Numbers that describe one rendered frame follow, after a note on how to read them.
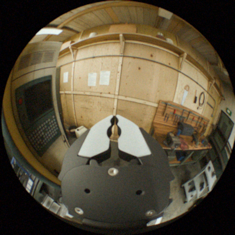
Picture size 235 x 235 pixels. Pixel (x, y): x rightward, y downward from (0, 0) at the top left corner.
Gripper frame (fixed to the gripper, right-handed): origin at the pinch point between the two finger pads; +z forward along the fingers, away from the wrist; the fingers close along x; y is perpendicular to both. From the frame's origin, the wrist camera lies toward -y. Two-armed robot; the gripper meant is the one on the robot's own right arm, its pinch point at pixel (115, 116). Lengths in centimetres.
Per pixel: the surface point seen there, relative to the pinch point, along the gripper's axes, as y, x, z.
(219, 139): 93, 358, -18
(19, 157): 6.0, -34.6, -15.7
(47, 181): 28.6, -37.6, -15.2
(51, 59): -39, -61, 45
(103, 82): 2, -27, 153
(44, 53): -48, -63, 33
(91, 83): 2, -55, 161
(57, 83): -21, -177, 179
